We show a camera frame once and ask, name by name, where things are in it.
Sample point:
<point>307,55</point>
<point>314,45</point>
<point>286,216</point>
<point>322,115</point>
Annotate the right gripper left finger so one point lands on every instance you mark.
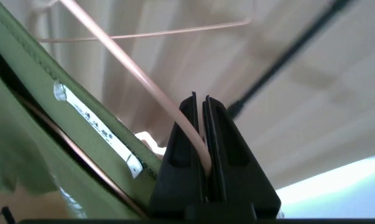
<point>178,177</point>

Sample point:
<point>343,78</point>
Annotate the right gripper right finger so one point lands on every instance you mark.
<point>240,174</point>

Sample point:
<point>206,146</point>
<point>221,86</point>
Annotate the pink clothes hanger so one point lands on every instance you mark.
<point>174,30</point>
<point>128,59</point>

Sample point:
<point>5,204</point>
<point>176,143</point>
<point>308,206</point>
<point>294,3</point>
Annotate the green printed shirt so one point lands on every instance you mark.
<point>19,140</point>

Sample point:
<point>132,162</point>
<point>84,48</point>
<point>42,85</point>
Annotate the black clothes rack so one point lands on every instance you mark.
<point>283,59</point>

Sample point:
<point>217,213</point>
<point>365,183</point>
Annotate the beige curtain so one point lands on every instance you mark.
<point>206,62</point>

